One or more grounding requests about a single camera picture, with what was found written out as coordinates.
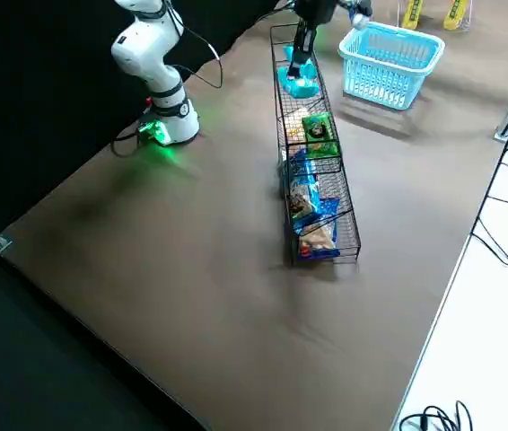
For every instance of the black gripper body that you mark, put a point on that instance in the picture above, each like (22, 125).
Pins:
(317, 10)

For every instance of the blue plastic basket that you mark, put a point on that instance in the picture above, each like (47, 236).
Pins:
(373, 99)

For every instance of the dark blue snack bag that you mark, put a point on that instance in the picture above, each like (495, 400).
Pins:
(317, 240)

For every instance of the green chips bag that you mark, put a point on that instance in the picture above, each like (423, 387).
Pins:
(319, 134)

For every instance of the long blue cracker pack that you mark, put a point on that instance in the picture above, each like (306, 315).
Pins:
(301, 170)

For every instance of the clear acrylic bottle tray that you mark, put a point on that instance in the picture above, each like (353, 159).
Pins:
(433, 13)

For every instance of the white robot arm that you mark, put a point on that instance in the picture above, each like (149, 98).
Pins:
(164, 90)

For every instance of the teal chips bag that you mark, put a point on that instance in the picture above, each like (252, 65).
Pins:
(301, 90)
(288, 53)

